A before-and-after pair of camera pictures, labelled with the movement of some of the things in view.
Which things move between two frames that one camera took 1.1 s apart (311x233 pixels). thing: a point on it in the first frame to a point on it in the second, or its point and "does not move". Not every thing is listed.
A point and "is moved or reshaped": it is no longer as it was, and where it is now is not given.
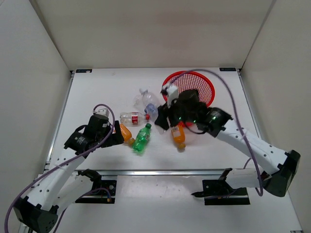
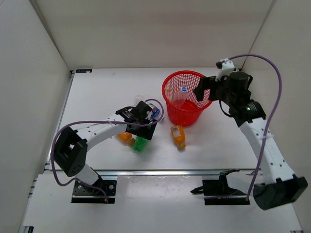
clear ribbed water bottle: (145, 98) is moved or reshaped
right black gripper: (163, 119) to (205, 83)
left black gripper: (115, 138) to (146, 133)
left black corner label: (84, 71) does not move
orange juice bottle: (127, 135) does not move
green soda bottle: (142, 138) does not move
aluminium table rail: (153, 172) does not move
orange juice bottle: (179, 137) does not move
